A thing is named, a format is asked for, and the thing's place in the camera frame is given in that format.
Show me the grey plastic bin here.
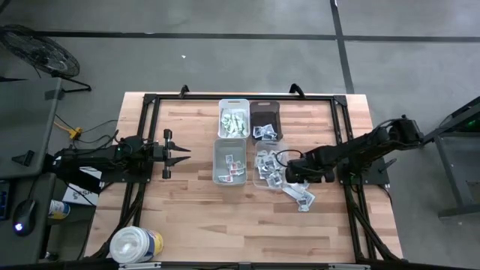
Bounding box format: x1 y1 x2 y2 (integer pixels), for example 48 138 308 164
212 138 248 188

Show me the white plastic bin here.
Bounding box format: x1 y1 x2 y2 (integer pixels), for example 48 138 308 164
217 98 251 140

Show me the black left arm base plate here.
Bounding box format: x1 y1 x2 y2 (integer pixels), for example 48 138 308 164
99 153 155 185

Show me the grey desk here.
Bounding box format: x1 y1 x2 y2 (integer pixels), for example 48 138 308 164
0 172 57 263
0 77 63 179

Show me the black floor cable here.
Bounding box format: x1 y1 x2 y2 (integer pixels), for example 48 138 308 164
70 118 119 146

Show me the white wipes tub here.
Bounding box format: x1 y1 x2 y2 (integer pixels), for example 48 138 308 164
109 226 165 265

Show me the grey metal stand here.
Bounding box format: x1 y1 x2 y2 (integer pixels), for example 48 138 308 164
425 95 480 218

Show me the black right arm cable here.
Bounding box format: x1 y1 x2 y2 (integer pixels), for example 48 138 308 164
274 148 305 169

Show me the black floor fan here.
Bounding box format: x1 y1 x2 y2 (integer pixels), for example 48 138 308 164
0 24 93 94

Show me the yellow power connector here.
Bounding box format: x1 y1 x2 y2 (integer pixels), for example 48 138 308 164
53 119 84 141

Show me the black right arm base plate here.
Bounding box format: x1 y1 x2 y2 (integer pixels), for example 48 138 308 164
336 154 391 187

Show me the dark brown plastic bin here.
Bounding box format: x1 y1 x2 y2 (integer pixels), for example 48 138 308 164
249 100 282 143

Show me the white printed box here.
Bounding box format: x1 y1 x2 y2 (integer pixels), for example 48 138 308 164
61 166 103 207

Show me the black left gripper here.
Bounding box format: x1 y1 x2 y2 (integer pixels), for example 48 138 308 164
151 128 192 180

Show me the blue and white can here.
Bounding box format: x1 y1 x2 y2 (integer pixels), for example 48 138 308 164
48 199 71 221

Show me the silver bracket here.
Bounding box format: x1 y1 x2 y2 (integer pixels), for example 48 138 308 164
118 261 162 270
328 263 371 270

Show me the clear plastic bin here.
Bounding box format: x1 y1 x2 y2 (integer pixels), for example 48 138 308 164
253 140 290 191

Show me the black computer mouse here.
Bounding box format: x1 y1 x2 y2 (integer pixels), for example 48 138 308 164
12 198 38 237

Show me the black desk leg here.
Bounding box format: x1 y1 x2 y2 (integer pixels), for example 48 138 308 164
40 164 102 194

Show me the black desk bracket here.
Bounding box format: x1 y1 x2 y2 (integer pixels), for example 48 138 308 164
10 149 35 167

